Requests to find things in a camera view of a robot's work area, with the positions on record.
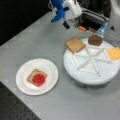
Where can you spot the toasted bread slice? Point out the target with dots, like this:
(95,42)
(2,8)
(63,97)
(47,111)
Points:
(34,72)
(74,44)

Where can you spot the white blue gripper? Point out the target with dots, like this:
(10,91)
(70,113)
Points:
(65,9)

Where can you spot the brown meat patty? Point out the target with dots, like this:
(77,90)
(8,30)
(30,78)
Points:
(95,40)

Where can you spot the white round plate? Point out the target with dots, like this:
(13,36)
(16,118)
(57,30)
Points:
(26,69)

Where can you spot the yellow cheese slice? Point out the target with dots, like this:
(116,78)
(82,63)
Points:
(114,53)

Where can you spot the small orange block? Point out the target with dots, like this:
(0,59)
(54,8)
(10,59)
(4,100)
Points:
(81,28)

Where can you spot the white divided serving tray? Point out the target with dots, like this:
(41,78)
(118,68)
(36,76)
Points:
(91,65)

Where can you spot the red tomato slice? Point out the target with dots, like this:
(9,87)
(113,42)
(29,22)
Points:
(38,79)

